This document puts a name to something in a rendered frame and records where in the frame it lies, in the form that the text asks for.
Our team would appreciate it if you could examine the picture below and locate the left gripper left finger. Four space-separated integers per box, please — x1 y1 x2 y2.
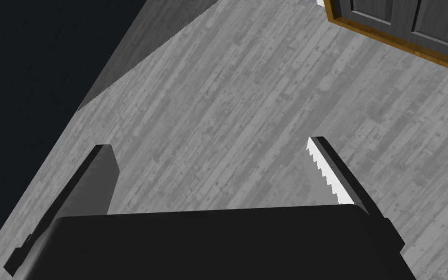
3 144 120 278

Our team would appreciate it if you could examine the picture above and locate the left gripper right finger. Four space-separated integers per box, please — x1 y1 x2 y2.
304 136 406 255

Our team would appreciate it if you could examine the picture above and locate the grey panelled door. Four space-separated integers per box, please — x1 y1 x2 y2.
323 0 448 77

